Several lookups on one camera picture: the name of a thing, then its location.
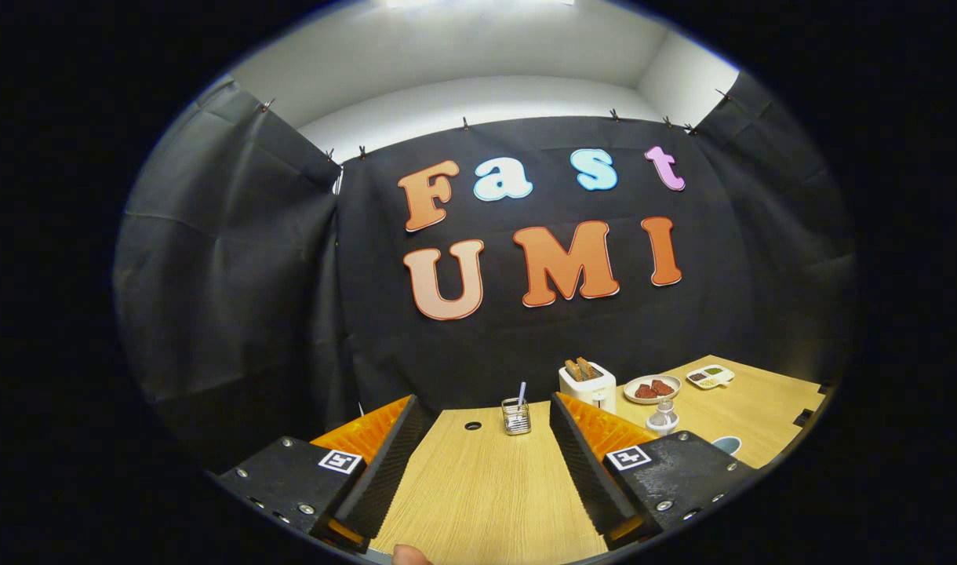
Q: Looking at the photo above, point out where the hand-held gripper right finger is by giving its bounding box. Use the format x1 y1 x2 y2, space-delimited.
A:
549 392 758 550

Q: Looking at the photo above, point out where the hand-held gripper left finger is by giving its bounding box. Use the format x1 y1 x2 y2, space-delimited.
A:
214 395 426 554

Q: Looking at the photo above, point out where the clear plastic juice bottle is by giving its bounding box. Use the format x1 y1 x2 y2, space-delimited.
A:
646 399 681 437

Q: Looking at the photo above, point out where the white toaster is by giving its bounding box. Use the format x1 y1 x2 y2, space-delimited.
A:
559 363 617 414

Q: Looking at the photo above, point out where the round beige plate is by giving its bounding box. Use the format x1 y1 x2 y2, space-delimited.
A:
624 374 682 405

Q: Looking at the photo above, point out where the wooden table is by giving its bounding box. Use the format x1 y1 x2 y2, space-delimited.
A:
366 355 828 565

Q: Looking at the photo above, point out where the white divided dish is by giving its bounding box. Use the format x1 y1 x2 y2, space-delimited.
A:
686 365 735 390

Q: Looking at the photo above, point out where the black backdrop cloth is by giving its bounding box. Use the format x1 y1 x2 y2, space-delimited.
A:
114 72 857 472

